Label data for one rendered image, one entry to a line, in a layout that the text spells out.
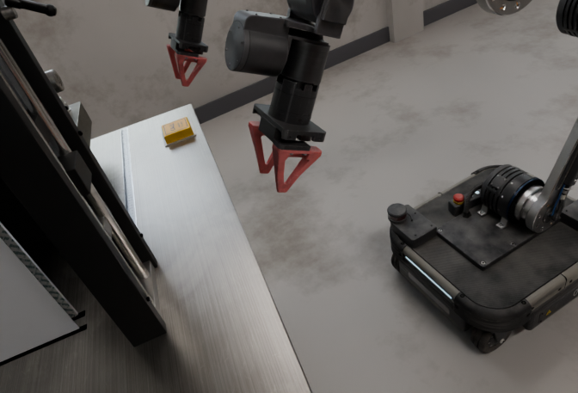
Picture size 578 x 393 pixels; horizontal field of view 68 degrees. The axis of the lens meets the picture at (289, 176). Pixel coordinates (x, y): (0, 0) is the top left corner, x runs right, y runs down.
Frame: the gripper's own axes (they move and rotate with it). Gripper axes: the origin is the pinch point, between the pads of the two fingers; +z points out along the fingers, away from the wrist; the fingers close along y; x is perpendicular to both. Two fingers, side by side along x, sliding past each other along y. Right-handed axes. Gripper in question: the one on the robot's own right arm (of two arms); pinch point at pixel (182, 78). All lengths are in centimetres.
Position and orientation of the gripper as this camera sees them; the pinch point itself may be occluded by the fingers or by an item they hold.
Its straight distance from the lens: 105.8
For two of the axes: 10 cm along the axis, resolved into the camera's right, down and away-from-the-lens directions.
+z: -2.4, 8.9, 3.9
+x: 8.6, 0.1, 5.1
